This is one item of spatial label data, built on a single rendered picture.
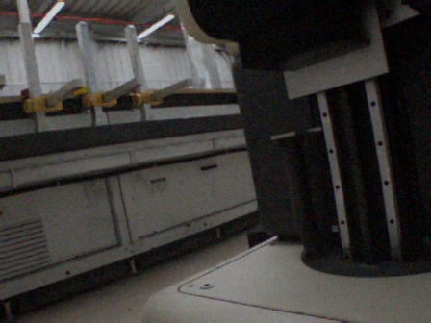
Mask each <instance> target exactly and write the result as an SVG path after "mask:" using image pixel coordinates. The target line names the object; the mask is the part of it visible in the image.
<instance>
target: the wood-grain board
mask: <svg viewBox="0 0 431 323"><path fill-rule="evenodd" d="M184 93H193V94H210V93H236V89H235V88H186V89H183V90H181V91H179V92H175V93H173V94H184ZM74 94H75V93H74ZM74 94H72V95H71V96H69V97H66V98H65V99H79V98H82V97H75V96H74ZM20 96H21V95H10V96H0V104H5V103H24V102H25V101H22V100H21V97H20Z"/></svg>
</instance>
